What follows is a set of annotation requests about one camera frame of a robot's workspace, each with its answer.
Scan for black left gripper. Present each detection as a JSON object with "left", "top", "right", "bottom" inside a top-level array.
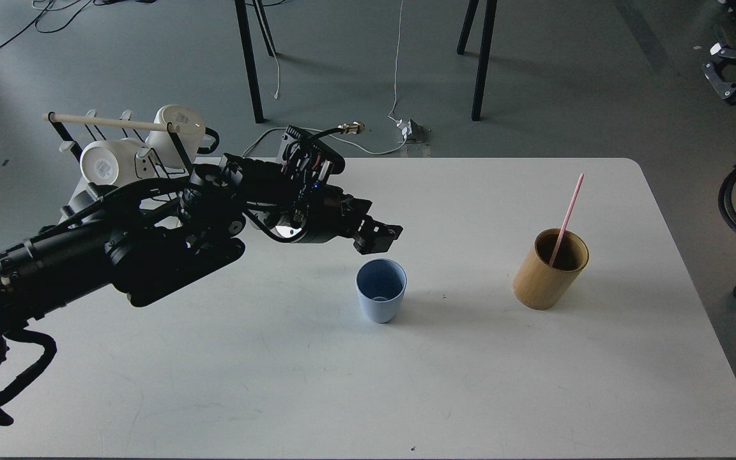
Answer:
[{"left": 268, "top": 125, "right": 404, "bottom": 254}]

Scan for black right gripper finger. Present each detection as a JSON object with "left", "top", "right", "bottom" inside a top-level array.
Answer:
[{"left": 701, "top": 42, "right": 736, "bottom": 105}]

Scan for light blue cup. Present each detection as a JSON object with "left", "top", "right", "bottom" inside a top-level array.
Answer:
[{"left": 355, "top": 258, "right": 407, "bottom": 324}]

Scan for pink chopstick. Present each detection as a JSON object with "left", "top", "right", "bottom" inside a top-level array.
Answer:
[{"left": 548, "top": 174, "right": 585, "bottom": 268}]

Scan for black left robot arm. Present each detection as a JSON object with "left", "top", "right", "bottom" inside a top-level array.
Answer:
[{"left": 0, "top": 123, "right": 403, "bottom": 426}]

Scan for floor power socket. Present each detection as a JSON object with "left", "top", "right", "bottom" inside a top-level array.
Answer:
[{"left": 396, "top": 118, "right": 430, "bottom": 144}]

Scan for bamboo cylinder holder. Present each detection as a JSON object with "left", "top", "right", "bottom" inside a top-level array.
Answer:
[{"left": 513, "top": 228, "right": 590, "bottom": 311}]

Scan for black table leg right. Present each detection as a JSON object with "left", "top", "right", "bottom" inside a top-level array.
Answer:
[{"left": 456, "top": 1, "right": 498, "bottom": 122}]

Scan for black table leg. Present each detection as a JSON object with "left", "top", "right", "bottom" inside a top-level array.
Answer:
[
  {"left": 456, "top": 1, "right": 498, "bottom": 122},
  {"left": 233, "top": 1, "right": 277, "bottom": 123}
]

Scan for black table leg left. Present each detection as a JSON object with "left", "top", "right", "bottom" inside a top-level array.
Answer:
[{"left": 233, "top": 1, "right": 277, "bottom": 123}]

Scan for white mug on rack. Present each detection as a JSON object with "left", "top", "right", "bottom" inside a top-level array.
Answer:
[{"left": 79, "top": 139, "right": 156, "bottom": 187}]

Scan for thin white hanging cable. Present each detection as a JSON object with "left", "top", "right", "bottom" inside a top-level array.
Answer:
[{"left": 387, "top": 0, "right": 405, "bottom": 125}]

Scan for white floor cable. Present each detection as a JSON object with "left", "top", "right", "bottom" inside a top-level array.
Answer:
[{"left": 241, "top": 126, "right": 407, "bottom": 158}]

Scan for black wire mug rack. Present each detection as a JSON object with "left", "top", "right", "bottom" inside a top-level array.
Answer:
[{"left": 43, "top": 104, "right": 219, "bottom": 187}]

